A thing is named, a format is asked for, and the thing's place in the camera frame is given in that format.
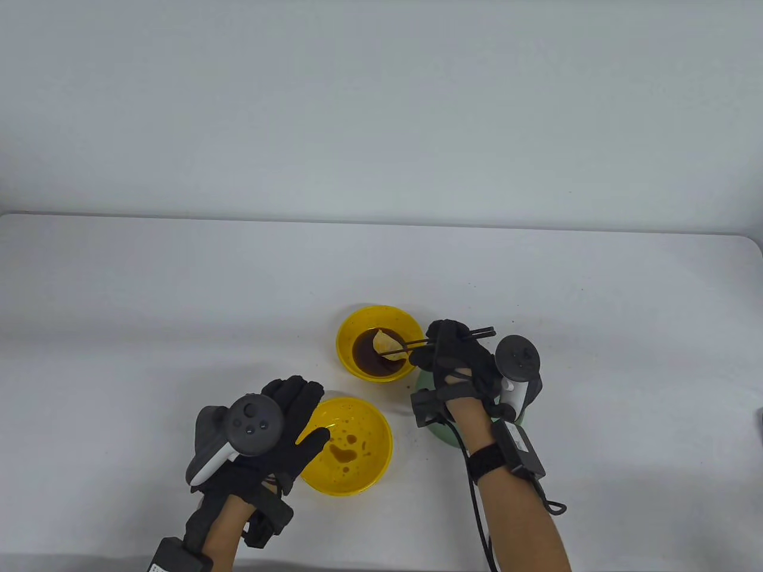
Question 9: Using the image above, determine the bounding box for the person's left hand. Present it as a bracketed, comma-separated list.
[191, 375, 331, 507]

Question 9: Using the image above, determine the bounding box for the person's right hand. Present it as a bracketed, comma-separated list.
[410, 320, 501, 418]

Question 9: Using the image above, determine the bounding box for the dark brown soy sauce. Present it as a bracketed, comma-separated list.
[352, 328, 409, 376]

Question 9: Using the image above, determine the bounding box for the pale fried dumpling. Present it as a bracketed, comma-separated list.
[373, 329, 407, 358]

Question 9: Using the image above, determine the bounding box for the small yellow sauce bowl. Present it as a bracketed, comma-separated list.
[336, 305, 421, 382]

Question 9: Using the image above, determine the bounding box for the person's left forearm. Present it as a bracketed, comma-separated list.
[203, 495, 263, 572]

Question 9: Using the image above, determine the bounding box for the person's right forearm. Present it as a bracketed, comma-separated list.
[447, 399, 573, 572]

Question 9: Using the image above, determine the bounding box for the black right glove sensor module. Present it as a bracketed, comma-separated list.
[411, 387, 457, 427]

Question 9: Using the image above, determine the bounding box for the black glove sensor module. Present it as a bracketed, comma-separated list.
[411, 387, 457, 427]
[243, 492, 294, 549]

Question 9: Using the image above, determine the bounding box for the dark grey left controller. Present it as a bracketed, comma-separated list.
[186, 394, 284, 486]

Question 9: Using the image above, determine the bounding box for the dark grey controller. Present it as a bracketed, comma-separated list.
[494, 335, 544, 421]
[186, 394, 284, 486]

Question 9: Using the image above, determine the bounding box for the dark grey right controller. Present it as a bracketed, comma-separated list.
[494, 335, 544, 421]

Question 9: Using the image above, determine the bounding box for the large yellow speckled bowl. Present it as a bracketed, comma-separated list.
[296, 397, 393, 495]

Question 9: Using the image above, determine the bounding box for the green plate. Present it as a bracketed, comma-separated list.
[415, 369, 528, 450]

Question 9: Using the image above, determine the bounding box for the black left glove sensor module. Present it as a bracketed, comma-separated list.
[243, 492, 294, 549]

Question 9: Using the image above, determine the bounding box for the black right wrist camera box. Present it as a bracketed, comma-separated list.
[492, 419, 546, 478]

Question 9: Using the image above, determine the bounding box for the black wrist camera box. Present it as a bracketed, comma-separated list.
[492, 419, 546, 478]
[148, 537, 214, 572]

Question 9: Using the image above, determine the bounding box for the black right wrist strap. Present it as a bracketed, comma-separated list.
[467, 444, 507, 480]

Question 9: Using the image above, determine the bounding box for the thin black glove cable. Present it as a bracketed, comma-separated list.
[444, 411, 498, 572]

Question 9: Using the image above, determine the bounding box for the black camera cable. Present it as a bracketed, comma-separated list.
[535, 475, 567, 516]

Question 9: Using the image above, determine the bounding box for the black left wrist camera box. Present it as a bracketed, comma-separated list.
[148, 537, 214, 572]

